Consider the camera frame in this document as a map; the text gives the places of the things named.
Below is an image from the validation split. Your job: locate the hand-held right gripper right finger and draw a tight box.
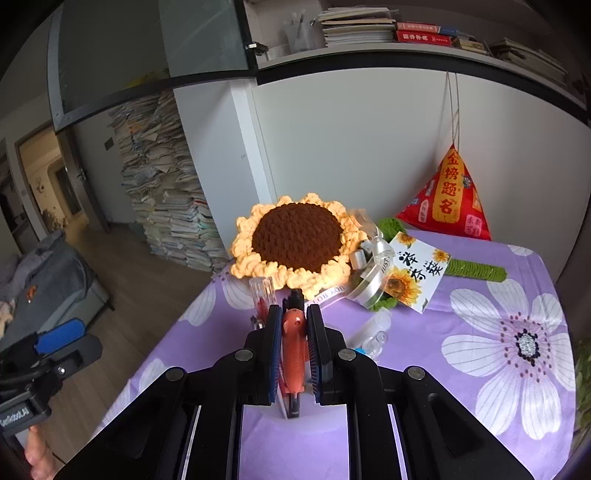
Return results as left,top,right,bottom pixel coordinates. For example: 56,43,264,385
307,305,534,480

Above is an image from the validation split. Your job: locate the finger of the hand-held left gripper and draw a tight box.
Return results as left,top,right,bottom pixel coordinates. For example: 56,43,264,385
39,336,103,381
32,318,87,357

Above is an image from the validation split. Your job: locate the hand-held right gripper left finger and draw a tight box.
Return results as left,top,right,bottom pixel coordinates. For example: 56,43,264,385
55,305,284,480

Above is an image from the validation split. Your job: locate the orange pen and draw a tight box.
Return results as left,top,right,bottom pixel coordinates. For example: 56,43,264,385
281,308,309,420

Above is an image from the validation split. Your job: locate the red patterned pen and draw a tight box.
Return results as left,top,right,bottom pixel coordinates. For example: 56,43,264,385
249,276,279,330

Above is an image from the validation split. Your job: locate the person's left hand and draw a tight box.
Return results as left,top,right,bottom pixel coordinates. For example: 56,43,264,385
23,425,62,479

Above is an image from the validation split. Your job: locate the grey sofa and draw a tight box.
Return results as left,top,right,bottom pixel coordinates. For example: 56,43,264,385
0,230,115,354

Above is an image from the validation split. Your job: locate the clear wrap with white ribbon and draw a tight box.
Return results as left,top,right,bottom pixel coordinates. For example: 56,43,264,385
345,209,399,311

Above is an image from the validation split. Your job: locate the crochet sunflower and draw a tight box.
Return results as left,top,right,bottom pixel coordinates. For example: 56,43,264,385
229,192,509,315

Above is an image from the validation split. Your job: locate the sunflower print card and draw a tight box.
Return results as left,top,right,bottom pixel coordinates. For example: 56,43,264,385
381,231,452,315

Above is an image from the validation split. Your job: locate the purple floral tablecloth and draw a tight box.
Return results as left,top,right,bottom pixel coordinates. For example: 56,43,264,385
91,239,579,480

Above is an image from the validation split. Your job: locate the wooden room door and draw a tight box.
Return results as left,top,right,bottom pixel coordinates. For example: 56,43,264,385
13,121,112,237

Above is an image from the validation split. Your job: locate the tall pile of books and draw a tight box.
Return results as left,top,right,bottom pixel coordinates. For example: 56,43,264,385
107,89,232,274

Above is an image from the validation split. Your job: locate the red triangular hanging bag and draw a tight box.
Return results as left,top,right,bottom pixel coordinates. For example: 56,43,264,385
395,69,493,243

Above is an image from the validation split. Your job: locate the green potted plant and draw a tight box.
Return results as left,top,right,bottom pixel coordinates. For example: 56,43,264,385
571,336,591,437

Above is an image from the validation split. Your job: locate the glass cabinet door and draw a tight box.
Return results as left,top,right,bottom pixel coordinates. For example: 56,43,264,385
46,0,260,136

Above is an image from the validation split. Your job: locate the clear cup with pens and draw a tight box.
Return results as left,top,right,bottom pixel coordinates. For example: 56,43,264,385
283,11,325,53

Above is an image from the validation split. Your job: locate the stack of pale books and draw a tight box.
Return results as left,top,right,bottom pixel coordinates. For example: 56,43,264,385
318,6,399,48

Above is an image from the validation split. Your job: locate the thick red book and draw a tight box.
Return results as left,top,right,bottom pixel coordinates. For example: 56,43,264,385
395,31,455,46

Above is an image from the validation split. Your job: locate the thin red book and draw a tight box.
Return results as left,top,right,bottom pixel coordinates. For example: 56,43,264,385
396,21,440,34

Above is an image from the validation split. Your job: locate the small stack of dark books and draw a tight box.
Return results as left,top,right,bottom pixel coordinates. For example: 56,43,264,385
451,33,491,57

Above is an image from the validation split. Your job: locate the pile of papers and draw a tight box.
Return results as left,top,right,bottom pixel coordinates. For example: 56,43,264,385
489,37,572,88

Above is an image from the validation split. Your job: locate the white wall shelf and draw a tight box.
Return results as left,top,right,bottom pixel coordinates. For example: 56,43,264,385
240,0,591,123

